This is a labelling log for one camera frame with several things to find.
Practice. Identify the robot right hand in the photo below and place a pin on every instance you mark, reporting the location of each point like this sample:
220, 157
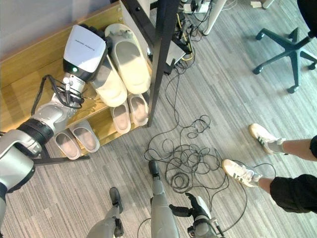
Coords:
198, 207

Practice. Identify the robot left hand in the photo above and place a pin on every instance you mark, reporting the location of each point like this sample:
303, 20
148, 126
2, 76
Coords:
83, 47

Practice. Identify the large cream slipper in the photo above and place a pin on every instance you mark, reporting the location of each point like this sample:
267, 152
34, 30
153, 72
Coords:
111, 86
130, 62

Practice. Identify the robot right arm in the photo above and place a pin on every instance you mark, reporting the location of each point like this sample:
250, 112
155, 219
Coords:
205, 229

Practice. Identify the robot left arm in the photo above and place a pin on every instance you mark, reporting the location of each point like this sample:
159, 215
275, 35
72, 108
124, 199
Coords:
17, 151

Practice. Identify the wooden shoe rack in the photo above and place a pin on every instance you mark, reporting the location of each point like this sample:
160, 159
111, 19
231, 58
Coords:
29, 62

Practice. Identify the white sneaker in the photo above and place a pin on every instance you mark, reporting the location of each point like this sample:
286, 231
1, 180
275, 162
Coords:
239, 172
263, 137

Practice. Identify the small pink-beige slipper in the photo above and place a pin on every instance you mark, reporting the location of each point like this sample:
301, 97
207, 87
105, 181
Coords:
138, 107
121, 119

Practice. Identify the grey slipper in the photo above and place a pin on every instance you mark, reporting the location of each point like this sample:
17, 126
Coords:
67, 146
85, 137

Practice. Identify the grey electronics box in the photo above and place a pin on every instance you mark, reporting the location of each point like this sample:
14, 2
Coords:
176, 53

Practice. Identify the person's left leg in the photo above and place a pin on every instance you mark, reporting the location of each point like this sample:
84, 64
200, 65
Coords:
292, 192

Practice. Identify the person's leg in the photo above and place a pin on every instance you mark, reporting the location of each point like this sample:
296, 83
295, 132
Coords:
297, 147
292, 192

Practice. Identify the black metal floor bar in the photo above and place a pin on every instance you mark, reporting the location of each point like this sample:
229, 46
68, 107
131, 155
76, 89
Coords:
62, 160

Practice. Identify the person's right leg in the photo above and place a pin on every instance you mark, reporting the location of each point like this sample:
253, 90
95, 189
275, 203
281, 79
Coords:
297, 147

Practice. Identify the white power strip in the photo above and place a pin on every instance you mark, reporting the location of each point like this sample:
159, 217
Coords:
195, 6

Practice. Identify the white desk leg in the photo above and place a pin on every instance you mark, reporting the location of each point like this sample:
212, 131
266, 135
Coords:
214, 16

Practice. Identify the dark office chair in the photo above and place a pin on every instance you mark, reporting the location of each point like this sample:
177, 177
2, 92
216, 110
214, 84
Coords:
293, 49

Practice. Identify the white desk foot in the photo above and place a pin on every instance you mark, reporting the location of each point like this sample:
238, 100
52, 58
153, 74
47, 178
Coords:
263, 3

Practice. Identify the black metal table frame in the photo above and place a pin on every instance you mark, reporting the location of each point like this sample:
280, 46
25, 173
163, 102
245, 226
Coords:
158, 74

